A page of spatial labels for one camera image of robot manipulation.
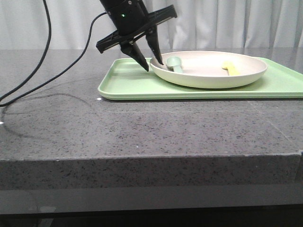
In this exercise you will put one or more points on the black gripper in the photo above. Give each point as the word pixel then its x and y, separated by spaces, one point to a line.
pixel 133 21

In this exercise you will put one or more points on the light green serving tray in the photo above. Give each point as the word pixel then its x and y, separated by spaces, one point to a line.
pixel 127 81

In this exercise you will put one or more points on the yellow plastic fork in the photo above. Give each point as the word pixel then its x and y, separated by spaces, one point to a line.
pixel 230 67

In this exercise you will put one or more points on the beige round plate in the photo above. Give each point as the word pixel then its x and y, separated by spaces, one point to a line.
pixel 203 69

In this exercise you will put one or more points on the white pleated curtain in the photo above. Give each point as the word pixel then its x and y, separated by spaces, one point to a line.
pixel 26 24

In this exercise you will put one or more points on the sage green spoon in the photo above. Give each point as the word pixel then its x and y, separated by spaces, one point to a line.
pixel 175 64

